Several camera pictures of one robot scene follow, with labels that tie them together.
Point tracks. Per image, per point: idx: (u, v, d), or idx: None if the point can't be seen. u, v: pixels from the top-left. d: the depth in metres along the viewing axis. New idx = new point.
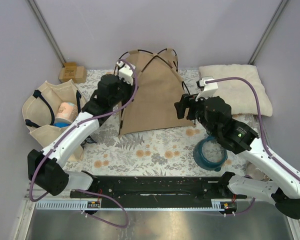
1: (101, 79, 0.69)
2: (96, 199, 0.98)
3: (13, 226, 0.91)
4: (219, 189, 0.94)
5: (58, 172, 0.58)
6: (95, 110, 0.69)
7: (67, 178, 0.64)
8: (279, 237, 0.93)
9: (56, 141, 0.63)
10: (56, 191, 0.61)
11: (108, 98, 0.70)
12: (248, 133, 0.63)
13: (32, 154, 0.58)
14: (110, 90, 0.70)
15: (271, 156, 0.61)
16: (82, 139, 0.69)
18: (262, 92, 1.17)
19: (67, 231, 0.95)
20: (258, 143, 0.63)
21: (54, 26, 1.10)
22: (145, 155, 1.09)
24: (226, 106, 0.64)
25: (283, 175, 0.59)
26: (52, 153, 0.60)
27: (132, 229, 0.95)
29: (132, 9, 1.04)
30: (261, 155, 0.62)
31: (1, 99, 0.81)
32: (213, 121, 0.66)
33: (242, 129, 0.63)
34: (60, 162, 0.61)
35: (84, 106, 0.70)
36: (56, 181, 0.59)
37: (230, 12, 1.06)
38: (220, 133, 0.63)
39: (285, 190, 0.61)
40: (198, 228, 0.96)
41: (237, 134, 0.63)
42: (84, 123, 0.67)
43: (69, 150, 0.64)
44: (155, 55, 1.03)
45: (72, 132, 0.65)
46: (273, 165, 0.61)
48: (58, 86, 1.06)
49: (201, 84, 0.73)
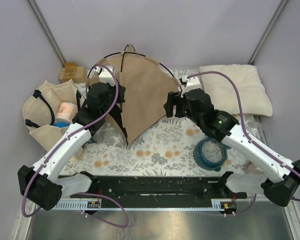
1: (90, 89, 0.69)
2: (96, 199, 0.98)
3: (13, 226, 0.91)
4: (218, 188, 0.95)
5: (51, 186, 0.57)
6: (86, 120, 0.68)
7: (60, 191, 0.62)
8: (280, 237, 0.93)
9: (47, 156, 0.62)
10: (50, 206, 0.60)
11: (99, 106, 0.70)
12: (229, 121, 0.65)
13: (23, 171, 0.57)
14: (100, 99, 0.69)
15: (251, 140, 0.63)
16: (75, 152, 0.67)
18: (262, 92, 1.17)
19: (67, 231, 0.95)
20: (238, 129, 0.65)
21: (54, 26, 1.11)
22: (145, 155, 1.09)
24: (206, 95, 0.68)
25: (264, 158, 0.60)
26: (43, 168, 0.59)
27: (132, 229, 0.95)
29: (132, 9, 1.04)
30: (241, 140, 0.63)
31: (1, 99, 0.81)
32: (196, 110, 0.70)
33: (223, 118, 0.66)
34: (51, 177, 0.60)
35: (75, 117, 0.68)
36: (49, 196, 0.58)
37: (230, 12, 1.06)
38: (202, 121, 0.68)
39: (268, 175, 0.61)
40: (198, 228, 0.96)
41: (218, 121, 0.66)
42: (75, 135, 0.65)
43: (61, 163, 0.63)
44: (125, 52, 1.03)
45: (63, 145, 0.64)
46: (254, 149, 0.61)
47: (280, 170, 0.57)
48: (58, 86, 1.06)
49: (183, 80, 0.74)
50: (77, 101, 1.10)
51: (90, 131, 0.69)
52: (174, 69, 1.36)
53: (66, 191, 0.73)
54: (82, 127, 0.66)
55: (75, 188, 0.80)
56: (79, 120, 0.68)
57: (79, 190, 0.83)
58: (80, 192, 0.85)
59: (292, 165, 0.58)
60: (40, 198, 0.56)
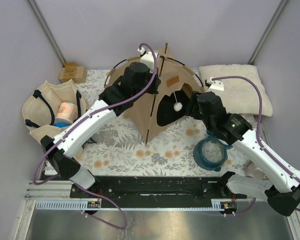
1: (130, 66, 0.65)
2: (96, 200, 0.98)
3: (12, 226, 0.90)
4: (218, 188, 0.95)
5: (66, 162, 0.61)
6: (113, 100, 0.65)
7: (79, 166, 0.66)
8: (279, 237, 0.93)
9: (67, 131, 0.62)
10: (66, 176, 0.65)
11: (133, 86, 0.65)
12: (242, 125, 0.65)
13: (44, 140, 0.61)
14: (136, 79, 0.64)
15: (263, 147, 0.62)
16: (97, 129, 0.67)
18: (262, 92, 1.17)
19: (67, 230, 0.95)
20: (251, 134, 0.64)
21: (54, 26, 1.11)
22: (145, 155, 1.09)
24: (216, 97, 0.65)
25: (275, 167, 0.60)
26: (61, 143, 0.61)
27: (132, 229, 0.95)
29: (132, 10, 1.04)
30: (253, 147, 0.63)
31: (0, 99, 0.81)
32: (206, 112, 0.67)
33: (236, 121, 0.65)
34: (68, 153, 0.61)
35: (103, 93, 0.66)
36: (65, 169, 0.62)
37: (230, 12, 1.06)
38: (213, 123, 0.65)
39: (275, 183, 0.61)
40: (198, 228, 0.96)
41: (231, 124, 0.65)
42: (98, 114, 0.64)
43: (80, 140, 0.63)
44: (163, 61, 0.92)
45: (85, 122, 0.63)
46: (265, 156, 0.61)
47: (290, 181, 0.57)
48: (58, 86, 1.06)
49: (208, 82, 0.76)
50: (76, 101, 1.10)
51: (114, 112, 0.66)
52: None
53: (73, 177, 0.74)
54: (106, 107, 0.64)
55: (84, 176, 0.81)
56: (106, 97, 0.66)
57: (84, 180, 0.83)
58: (81, 187, 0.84)
59: None
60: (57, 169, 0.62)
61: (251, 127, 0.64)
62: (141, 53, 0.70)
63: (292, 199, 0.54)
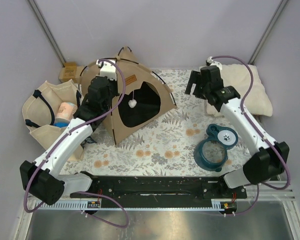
1: (91, 84, 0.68)
2: (96, 200, 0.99)
3: (12, 226, 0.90)
4: (218, 183, 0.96)
5: (52, 182, 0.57)
6: (87, 116, 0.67)
7: (62, 185, 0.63)
8: (280, 237, 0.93)
9: (48, 151, 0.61)
10: (52, 201, 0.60)
11: (100, 101, 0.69)
12: (232, 94, 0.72)
13: (24, 166, 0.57)
14: (101, 93, 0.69)
15: (243, 112, 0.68)
16: (77, 146, 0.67)
18: (262, 92, 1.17)
19: (67, 230, 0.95)
20: (237, 101, 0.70)
21: (54, 26, 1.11)
22: (145, 155, 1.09)
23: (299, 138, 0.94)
24: (216, 68, 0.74)
25: (249, 129, 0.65)
26: (45, 164, 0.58)
27: (132, 229, 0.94)
29: (132, 10, 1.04)
30: (234, 110, 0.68)
31: (0, 99, 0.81)
32: (204, 80, 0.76)
33: (228, 90, 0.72)
34: (52, 173, 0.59)
35: (76, 112, 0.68)
36: (51, 190, 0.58)
37: (230, 11, 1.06)
38: (206, 89, 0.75)
39: (249, 145, 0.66)
40: (198, 228, 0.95)
41: (221, 91, 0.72)
42: (76, 130, 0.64)
43: (62, 158, 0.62)
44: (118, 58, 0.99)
45: (65, 140, 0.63)
46: (243, 119, 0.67)
47: (259, 142, 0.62)
48: (58, 86, 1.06)
49: (209, 61, 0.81)
50: (76, 101, 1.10)
51: (91, 126, 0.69)
52: (174, 69, 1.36)
53: (64, 191, 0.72)
54: (83, 122, 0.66)
55: (75, 187, 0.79)
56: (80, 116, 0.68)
57: (78, 189, 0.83)
58: (80, 191, 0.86)
59: (273, 142, 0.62)
60: (43, 192, 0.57)
61: (239, 95, 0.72)
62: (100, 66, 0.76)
63: (257, 158, 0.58)
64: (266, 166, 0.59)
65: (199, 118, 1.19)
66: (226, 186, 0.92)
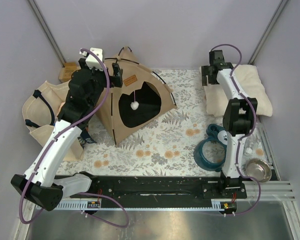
1: (71, 80, 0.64)
2: (96, 199, 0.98)
3: (13, 226, 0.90)
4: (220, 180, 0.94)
5: (47, 191, 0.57)
6: (72, 115, 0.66)
7: (61, 190, 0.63)
8: (279, 236, 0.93)
9: (37, 162, 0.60)
10: (52, 206, 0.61)
11: (85, 97, 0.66)
12: (228, 65, 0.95)
13: (15, 180, 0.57)
14: (84, 89, 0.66)
15: (231, 76, 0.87)
16: (68, 150, 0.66)
18: (262, 92, 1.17)
19: (67, 230, 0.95)
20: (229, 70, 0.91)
21: (54, 26, 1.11)
22: (145, 155, 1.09)
23: (298, 138, 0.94)
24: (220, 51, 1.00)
25: (231, 87, 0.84)
26: (35, 176, 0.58)
27: (132, 229, 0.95)
29: (132, 10, 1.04)
30: (225, 75, 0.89)
31: (0, 99, 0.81)
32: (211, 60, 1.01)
33: (225, 64, 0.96)
34: (45, 184, 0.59)
35: (61, 112, 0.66)
36: (48, 198, 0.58)
37: (230, 11, 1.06)
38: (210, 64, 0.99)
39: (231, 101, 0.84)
40: (198, 228, 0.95)
41: (220, 64, 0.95)
42: (63, 135, 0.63)
43: (53, 167, 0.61)
44: (119, 58, 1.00)
45: (52, 148, 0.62)
46: (229, 80, 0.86)
47: (236, 95, 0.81)
48: (58, 86, 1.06)
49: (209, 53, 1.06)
50: None
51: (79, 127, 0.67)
52: (174, 69, 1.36)
53: (64, 192, 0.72)
54: (69, 125, 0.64)
55: (75, 188, 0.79)
56: (65, 116, 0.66)
57: (78, 189, 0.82)
58: (80, 192, 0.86)
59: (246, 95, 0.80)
60: (40, 202, 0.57)
61: (232, 67, 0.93)
62: (85, 55, 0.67)
63: (230, 106, 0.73)
64: (237, 114, 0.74)
65: (199, 118, 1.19)
66: (226, 185, 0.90)
